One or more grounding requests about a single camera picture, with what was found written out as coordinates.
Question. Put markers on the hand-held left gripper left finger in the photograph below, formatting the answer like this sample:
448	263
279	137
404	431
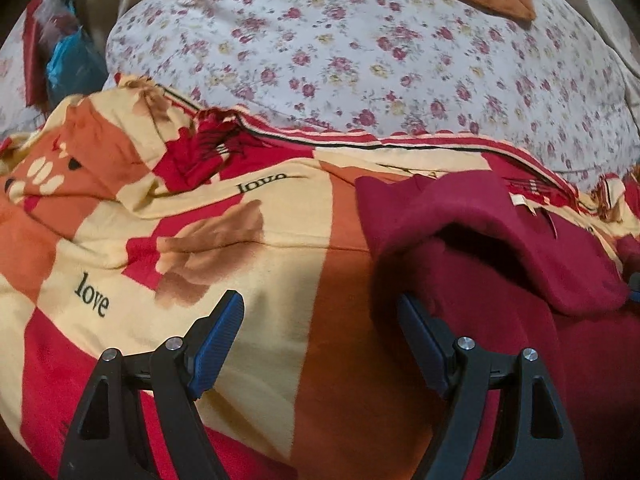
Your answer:
220	335

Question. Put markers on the maroon fleece garment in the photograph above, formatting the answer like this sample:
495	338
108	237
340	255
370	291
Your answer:
500	210

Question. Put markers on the white floral quilt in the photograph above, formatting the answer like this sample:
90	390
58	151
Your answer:
350	60

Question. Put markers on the red orange printed blanket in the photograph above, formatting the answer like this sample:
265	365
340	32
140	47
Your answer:
280	270

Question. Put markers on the blue plastic bag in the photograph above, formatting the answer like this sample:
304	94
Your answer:
70	62

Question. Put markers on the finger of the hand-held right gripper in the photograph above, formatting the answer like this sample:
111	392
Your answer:
635	287

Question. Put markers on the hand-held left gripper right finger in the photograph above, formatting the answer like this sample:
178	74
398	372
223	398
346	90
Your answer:
420	340

